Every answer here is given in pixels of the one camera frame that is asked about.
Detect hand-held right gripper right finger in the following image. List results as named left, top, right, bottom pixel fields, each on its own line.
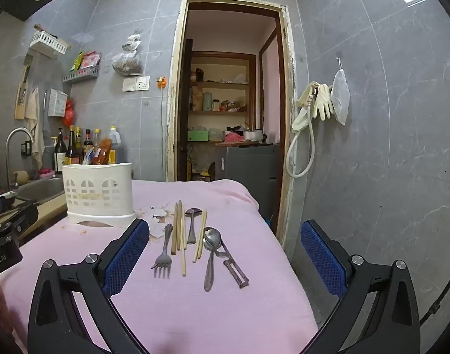
left=300, top=219, right=422, bottom=354

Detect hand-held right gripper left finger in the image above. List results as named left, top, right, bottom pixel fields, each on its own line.
left=27, top=218, right=150, bottom=354

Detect white plastic utensil holder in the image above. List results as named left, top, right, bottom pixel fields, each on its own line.
left=62, top=162, right=136, bottom=228

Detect metal fork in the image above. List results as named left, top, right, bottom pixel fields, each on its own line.
left=151, top=223, right=173, bottom=279

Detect small metal spoon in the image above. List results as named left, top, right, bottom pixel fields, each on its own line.
left=184, top=208, right=202, bottom=245

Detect metal faucet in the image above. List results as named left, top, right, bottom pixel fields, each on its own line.
left=5, top=127, right=34, bottom=192

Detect large metal spoon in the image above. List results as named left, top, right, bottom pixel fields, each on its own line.
left=203, top=227, right=222, bottom=291
left=203, top=237, right=215, bottom=291

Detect row of sauce bottles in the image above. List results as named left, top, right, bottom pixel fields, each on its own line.
left=54, top=126, right=122, bottom=166

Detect metal peeler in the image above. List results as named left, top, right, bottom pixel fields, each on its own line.
left=215, top=241, right=250, bottom=289

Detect orange snack packet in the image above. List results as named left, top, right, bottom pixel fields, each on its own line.
left=92, top=138, right=113, bottom=165

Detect beige hanging towel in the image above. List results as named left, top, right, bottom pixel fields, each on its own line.
left=24, top=86, right=45, bottom=170

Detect pink cloth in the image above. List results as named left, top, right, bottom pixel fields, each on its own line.
left=0, top=179, right=319, bottom=354

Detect red plastic bag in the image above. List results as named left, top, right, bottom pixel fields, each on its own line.
left=63, top=99, right=76, bottom=127

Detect wooden cutting board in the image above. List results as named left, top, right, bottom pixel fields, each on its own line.
left=14, top=55, right=34, bottom=120

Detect grey cabinet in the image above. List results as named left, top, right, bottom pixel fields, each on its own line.
left=215, top=143, right=281, bottom=225

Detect dark wooden door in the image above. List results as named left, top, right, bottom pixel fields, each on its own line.
left=177, top=39, right=194, bottom=182

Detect cream rubber gloves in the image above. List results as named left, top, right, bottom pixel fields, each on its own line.
left=296, top=81, right=335, bottom=120

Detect white mesh bag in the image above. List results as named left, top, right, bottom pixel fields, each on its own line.
left=330, top=57, right=351, bottom=126

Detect red snack packet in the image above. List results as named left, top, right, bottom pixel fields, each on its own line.
left=83, top=52, right=102, bottom=69

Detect clear hanging plastic bag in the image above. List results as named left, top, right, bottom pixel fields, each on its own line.
left=112, top=29, right=143, bottom=77

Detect wooden shelf unit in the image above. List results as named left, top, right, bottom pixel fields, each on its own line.
left=190, top=52, right=257, bottom=144

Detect white hose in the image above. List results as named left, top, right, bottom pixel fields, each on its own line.
left=286, top=85, right=316, bottom=178

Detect white wall box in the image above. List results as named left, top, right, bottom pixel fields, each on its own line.
left=48, top=88, right=68, bottom=117

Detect grey wall spice rack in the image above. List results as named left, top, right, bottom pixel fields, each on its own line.
left=63, top=65, right=100, bottom=84

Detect white wall switch panel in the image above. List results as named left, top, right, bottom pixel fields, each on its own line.
left=122, top=76, right=151, bottom=92

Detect wooden door frame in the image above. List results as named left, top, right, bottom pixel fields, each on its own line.
left=166, top=0, right=297, bottom=244

